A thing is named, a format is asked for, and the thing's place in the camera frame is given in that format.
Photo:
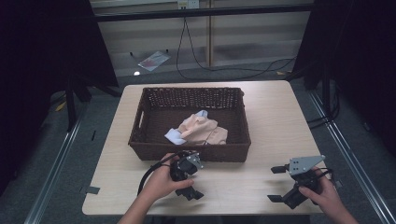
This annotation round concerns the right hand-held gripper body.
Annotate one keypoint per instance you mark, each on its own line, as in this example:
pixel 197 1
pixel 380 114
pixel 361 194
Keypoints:
pixel 303 165

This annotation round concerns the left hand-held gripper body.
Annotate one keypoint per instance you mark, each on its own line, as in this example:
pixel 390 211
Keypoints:
pixel 185 169

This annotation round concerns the white cloth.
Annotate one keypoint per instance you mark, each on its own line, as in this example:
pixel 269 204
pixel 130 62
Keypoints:
pixel 173 136

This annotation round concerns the peach cloth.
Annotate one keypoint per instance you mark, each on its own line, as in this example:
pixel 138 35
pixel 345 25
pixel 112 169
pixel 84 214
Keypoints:
pixel 200 129

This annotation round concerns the brown wicker basket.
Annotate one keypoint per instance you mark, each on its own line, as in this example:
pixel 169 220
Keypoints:
pixel 162 119

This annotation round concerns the person's left hand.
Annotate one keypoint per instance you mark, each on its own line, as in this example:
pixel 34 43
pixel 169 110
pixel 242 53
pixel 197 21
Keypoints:
pixel 160 182

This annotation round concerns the person's right hand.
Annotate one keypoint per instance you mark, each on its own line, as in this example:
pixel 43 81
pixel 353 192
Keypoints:
pixel 325 194

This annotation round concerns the light blue cloth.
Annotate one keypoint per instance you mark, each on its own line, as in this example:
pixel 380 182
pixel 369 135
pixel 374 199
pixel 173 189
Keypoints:
pixel 203 113

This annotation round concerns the yellow tape piece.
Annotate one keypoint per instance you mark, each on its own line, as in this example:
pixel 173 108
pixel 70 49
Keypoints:
pixel 60 106
pixel 280 73

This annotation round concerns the grey tape strip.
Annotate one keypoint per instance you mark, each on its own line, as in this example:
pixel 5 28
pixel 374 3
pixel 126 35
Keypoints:
pixel 91 190

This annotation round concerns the black tape strip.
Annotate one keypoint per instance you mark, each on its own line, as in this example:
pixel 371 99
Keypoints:
pixel 93 135

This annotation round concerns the clear plastic packet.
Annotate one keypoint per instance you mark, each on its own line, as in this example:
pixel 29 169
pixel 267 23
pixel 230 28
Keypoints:
pixel 154 60

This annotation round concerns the black curtain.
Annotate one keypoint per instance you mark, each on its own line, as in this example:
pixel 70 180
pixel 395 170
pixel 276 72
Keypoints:
pixel 358 56
pixel 46 62

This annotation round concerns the black metal stand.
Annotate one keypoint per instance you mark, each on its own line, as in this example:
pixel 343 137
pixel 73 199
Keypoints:
pixel 71 105

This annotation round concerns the black horizontal bar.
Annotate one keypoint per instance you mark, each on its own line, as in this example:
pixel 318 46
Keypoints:
pixel 202 13

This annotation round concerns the metal floor rail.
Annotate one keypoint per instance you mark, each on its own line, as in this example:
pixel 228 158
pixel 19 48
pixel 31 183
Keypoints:
pixel 53 174
pixel 358 165

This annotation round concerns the wooden upright post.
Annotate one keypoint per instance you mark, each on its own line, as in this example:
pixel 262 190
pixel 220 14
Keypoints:
pixel 211 40

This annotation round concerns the white wall socket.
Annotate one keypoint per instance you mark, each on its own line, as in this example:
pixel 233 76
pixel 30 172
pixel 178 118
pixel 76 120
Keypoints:
pixel 188 3

